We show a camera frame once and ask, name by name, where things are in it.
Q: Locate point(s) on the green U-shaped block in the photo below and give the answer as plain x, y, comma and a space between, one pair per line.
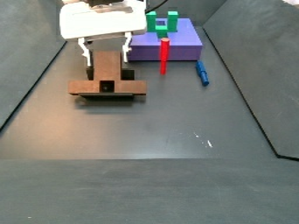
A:
162, 27

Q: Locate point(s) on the purple base block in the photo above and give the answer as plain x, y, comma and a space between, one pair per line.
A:
185, 47

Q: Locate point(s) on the brown T-shaped block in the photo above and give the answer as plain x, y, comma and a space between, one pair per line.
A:
107, 68

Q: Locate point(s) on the red peg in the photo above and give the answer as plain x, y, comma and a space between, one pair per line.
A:
165, 52

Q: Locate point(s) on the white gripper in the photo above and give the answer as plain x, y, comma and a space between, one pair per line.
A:
105, 22

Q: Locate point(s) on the blue peg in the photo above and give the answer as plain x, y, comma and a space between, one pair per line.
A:
202, 73

